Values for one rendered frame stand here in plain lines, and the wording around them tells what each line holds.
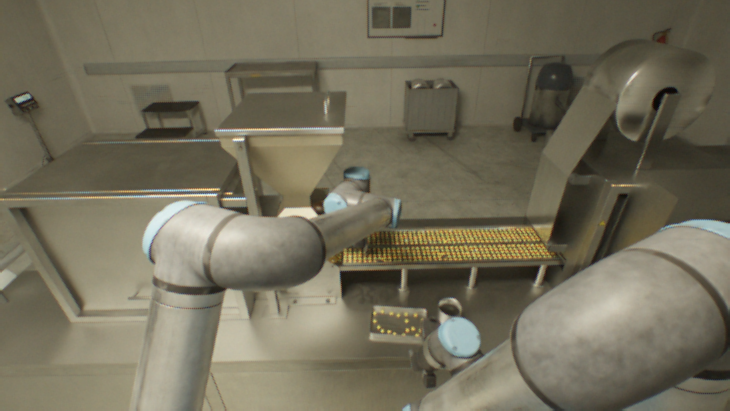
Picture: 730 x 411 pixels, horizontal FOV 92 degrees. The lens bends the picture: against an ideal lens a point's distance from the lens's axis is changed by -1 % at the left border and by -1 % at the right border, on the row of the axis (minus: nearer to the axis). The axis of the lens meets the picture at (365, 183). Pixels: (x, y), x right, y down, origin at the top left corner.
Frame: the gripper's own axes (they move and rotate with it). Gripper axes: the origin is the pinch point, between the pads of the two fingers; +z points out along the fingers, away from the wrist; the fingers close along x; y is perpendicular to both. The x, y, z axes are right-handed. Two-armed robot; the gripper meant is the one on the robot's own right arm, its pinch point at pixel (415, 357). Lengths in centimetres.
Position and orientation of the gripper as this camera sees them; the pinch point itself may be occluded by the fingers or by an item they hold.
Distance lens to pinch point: 126.4
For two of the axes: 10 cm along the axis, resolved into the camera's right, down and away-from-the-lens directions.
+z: -1.7, 6.0, 7.8
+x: 9.8, -0.1, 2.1
